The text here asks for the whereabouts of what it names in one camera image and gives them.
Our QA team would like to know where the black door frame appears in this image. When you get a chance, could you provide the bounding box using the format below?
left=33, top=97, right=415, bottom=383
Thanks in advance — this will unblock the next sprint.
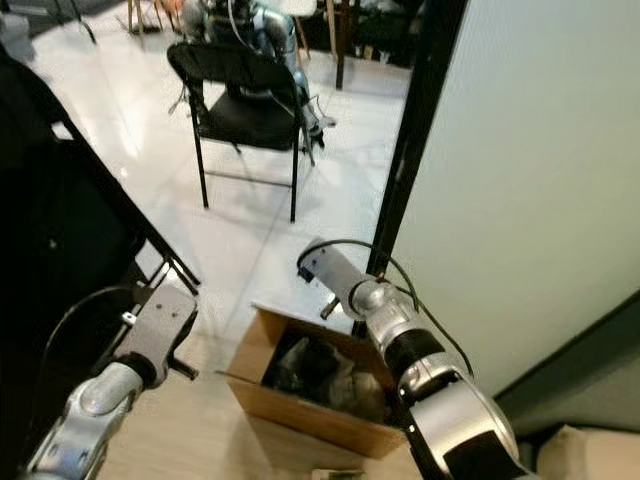
left=350, top=0, right=471, bottom=336

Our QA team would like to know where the large black furniture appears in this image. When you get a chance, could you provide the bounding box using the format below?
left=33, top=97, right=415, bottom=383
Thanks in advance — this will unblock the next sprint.
left=0, top=45, right=203, bottom=480

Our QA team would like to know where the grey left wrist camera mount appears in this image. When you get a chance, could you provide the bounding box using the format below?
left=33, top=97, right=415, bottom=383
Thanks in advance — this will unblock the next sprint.
left=122, top=284, right=201, bottom=386

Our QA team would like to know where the dark grey skirting board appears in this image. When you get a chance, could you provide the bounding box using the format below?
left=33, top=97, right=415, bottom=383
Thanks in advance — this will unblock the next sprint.
left=495, top=290, right=640, bottom=436

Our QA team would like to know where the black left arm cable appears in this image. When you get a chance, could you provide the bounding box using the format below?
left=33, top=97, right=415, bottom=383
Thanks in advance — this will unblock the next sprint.
left=32, top=284, right=139, bottom=471

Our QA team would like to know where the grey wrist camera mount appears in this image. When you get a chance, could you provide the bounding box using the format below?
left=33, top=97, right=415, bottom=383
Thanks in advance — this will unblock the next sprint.
left=297, top=238, right=373, bottom=313
left=122, top=284, right=201, bottom=386

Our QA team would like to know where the crumpled grey rubbish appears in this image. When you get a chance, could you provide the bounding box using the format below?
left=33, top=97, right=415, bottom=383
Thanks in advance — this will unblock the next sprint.
left=263, top=330, right=393, bottom=423

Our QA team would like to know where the black folding chair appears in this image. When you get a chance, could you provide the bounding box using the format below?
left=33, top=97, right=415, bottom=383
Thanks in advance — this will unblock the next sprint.
left=168, top=42, right=311, bottom=223

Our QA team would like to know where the wooden furniture leg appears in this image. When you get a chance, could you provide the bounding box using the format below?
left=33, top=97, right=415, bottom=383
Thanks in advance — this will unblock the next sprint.
left=326, top=0, right=353, bottom=91

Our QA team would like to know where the seated silver humanoid robot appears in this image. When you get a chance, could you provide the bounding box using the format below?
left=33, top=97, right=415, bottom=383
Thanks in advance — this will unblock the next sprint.
left=180, top=0, right=339, bottom=151

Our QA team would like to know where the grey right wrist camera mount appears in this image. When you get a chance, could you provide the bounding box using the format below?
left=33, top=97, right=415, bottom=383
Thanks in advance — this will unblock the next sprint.
left=297, top=238, right=373, bottom=313

